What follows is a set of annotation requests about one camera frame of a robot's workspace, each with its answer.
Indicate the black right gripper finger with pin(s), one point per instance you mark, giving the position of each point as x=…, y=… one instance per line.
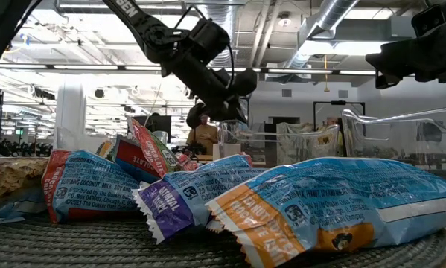
x=384, y=82
x=394, y=59

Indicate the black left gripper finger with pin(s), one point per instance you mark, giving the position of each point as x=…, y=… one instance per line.
x=196, y=115
x=245, y=82

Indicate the slanted silver ventilation duct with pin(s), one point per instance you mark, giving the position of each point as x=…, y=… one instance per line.
x=334, y=15

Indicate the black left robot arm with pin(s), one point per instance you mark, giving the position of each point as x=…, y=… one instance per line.
x=133, y=15

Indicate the wall air vent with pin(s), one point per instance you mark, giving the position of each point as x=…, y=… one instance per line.
x=286, y=93
x=343, y=94

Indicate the white cylindrical cup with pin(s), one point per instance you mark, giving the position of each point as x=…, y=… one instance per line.
x=226, y=150

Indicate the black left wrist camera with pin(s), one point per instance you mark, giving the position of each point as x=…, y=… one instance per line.
x=209, y=37

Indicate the white paper strip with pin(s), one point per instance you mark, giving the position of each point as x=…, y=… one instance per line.
x=8, y=220

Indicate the round grey woven placemat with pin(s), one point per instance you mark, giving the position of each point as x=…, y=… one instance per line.
x=96, y=249

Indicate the person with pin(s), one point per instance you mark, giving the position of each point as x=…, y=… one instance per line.
x=334, y=130
x=204, y=136
x=155, y=114

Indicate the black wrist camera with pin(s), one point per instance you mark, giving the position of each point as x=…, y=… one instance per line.
x=429, y=20
x=209, y=37

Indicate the oatmeal raisin granola bar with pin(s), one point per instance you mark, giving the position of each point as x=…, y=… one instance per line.
x=170, y=208

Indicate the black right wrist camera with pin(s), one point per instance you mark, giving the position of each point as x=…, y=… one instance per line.
x=429, y=20

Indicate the white square pillar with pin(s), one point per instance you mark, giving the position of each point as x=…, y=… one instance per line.
x=70, y=111

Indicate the black computer monitor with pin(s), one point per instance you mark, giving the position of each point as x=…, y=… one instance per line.
x=157, y=123

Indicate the green exit sign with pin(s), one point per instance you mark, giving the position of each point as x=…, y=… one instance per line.
x=19, y=131

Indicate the black metal frame rig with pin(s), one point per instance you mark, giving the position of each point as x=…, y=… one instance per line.
x=338, y=102

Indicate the long ceiling light strip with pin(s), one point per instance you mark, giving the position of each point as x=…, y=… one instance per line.
x=301, y=71

